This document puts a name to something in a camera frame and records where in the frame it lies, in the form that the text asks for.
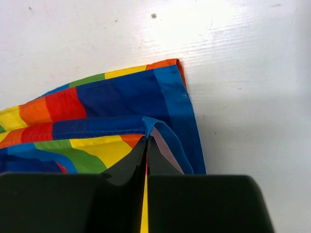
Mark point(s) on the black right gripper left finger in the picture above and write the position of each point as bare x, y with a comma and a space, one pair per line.
109, 202

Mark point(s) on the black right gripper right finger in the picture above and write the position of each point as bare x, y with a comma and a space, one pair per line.
179, 203

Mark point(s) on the rainbow striped shorts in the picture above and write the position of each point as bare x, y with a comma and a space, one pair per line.
87, 126

